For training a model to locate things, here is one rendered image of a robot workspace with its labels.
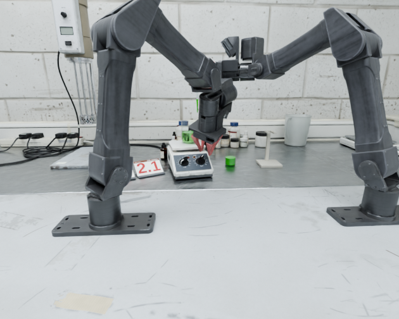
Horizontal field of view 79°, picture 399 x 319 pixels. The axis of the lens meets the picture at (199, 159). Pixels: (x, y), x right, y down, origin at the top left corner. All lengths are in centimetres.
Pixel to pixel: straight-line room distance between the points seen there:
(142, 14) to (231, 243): 45
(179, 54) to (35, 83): 105
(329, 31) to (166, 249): 57
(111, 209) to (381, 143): 57
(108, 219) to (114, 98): 24
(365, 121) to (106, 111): 53
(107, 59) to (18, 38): 109
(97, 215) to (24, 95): 112
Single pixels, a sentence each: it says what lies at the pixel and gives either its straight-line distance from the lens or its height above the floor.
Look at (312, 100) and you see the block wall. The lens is 150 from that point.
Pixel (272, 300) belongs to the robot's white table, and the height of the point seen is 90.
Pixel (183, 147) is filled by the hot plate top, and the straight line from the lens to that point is 83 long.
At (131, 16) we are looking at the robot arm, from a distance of 50.
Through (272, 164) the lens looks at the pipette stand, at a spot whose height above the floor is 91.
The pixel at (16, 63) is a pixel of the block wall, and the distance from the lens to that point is 156.
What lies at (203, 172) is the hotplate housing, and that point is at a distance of 78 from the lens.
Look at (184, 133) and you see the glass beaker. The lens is 86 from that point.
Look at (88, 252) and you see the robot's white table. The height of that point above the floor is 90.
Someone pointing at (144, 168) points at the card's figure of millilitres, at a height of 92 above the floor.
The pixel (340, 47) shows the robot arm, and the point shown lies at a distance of 64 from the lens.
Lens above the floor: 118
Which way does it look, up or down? 17 degrees down
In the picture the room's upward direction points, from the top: straight up
